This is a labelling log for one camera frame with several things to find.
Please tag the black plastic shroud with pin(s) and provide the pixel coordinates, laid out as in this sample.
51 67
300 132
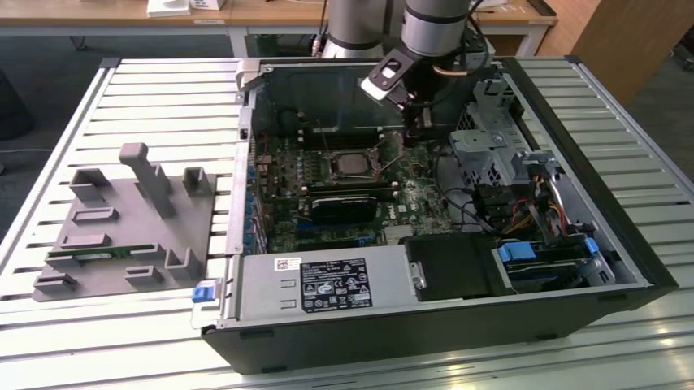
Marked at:
460 264

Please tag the hard disk in blue carrier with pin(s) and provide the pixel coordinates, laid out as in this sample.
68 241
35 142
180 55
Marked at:
515 254

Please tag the green motherboard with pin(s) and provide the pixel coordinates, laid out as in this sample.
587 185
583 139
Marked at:
423 203

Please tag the CPU socket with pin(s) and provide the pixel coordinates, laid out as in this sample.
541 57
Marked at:
328 166

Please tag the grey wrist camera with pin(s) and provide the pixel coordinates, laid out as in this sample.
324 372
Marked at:
479 57

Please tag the silver chipset heatsink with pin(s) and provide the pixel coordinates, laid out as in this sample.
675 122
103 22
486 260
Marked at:
398 235

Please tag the blue case latch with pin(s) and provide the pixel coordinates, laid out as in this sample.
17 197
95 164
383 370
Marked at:
203 294

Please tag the wooden desk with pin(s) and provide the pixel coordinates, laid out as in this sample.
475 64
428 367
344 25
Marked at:
108 18

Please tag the black PC case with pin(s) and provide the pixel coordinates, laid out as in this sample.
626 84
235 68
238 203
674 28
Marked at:
434 345

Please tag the green RAM stick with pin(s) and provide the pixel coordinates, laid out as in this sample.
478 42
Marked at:
97 254

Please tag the white box with blue print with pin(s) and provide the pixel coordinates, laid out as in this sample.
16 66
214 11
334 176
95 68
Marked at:
208 4

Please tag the wooden cabinet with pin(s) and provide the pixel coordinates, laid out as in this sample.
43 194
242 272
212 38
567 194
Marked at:
623 40

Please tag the grey parts rack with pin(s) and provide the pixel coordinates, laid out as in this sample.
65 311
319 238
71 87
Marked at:
129 227

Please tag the metal drive cage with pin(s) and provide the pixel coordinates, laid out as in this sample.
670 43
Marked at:
487 142

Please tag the black graphics card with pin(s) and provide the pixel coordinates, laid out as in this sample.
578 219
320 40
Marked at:
342 209

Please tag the black RAM slot bank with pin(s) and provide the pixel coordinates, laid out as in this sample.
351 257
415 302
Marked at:
347 140
347 189

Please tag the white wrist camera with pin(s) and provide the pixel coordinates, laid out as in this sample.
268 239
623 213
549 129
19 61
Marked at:
379 81

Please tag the silver power supply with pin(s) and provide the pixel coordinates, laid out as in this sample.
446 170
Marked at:
260 292

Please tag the thin metal locking lever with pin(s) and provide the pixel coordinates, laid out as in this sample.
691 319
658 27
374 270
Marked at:
326 142
391 162

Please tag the blue plastic tab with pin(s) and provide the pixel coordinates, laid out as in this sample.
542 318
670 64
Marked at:
590 248

